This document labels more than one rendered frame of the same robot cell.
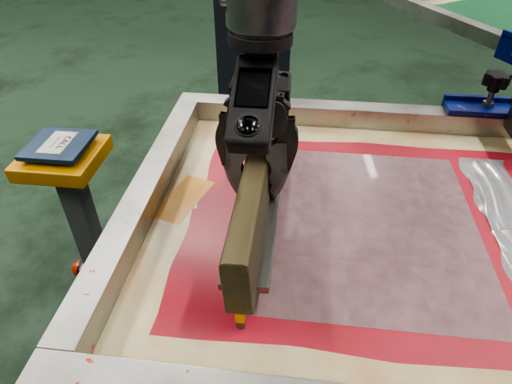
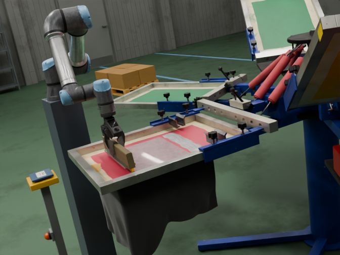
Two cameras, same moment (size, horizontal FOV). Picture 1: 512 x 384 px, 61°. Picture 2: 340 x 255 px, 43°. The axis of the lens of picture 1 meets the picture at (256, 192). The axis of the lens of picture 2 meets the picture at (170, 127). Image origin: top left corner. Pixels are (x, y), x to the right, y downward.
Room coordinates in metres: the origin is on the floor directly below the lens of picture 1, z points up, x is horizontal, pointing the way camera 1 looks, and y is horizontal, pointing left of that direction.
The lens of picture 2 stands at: (-1.36, 0.74, 1.70)
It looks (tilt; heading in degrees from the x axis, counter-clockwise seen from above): 18 degrees down; 330
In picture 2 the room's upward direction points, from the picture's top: 10 degrees counter-clockwise
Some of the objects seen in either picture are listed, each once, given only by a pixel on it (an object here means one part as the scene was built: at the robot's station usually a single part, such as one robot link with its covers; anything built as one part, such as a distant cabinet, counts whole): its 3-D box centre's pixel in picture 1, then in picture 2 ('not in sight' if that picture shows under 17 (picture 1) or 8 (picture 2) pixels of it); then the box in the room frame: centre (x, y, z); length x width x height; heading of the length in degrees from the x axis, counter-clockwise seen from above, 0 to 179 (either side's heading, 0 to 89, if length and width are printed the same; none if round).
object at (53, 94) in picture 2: not in sight; (58, 89); (1.12, 0.01, 1.25); 0.15 x 0.15 x 0.10
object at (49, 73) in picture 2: not in sight; (54, 69); (1.11, 0.00, 1.37); 0.13 x 0.12 x 0.14; 79
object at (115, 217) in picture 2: not in sight; (113, 207); (0.47, 0.08, 0.74); 0.45 x 0.03 x 0.43; 173
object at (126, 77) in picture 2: not in sight; (125, 79); (6.10, -2.79, 0.21); 1.18 x 0.85 x 0.41; 178
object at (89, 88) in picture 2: not in sight; (95, 90); (0.58, -0.01, 1.29); 0.11 x 0.11 x 0.08; 79
